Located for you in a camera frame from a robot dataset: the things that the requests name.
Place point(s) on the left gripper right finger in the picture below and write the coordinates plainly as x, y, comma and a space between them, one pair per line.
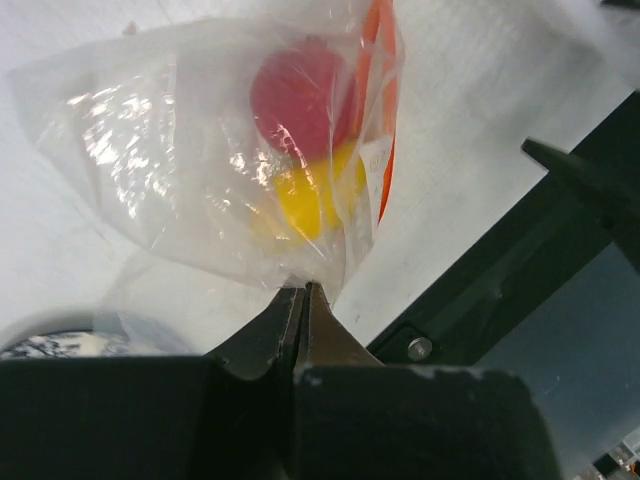
355, 418

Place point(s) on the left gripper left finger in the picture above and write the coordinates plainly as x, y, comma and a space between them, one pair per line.
226, 414

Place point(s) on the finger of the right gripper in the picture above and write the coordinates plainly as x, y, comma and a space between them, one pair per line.
608, 197

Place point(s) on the fake red pepper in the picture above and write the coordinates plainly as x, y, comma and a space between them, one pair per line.
302, 99

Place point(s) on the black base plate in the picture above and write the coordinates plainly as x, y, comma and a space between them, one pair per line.
531, 252

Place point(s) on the blue floral plate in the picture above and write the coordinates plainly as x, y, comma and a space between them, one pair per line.
91, 334

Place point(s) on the clear zip top bag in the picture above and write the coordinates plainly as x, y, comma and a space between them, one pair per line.
154, 130

